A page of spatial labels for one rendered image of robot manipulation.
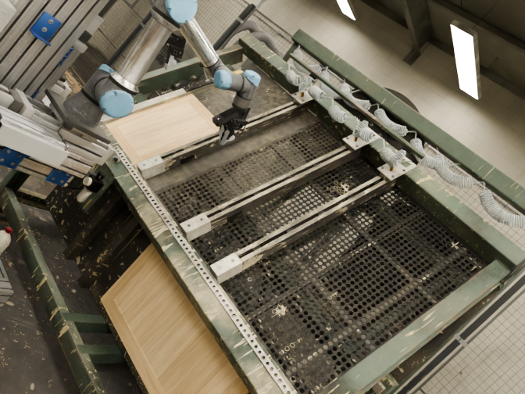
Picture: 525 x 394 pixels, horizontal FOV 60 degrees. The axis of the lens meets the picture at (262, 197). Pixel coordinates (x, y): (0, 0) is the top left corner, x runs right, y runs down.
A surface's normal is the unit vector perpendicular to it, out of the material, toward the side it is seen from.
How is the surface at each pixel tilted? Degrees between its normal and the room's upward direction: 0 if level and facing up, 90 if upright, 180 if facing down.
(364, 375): 53
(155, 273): 90
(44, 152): 90
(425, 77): 90
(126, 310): 90
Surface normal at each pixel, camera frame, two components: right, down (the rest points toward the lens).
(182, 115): 0.05, -0.66
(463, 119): -0.44, -0.26
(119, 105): 0.38, 0.66
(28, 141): 0.58, 0.64
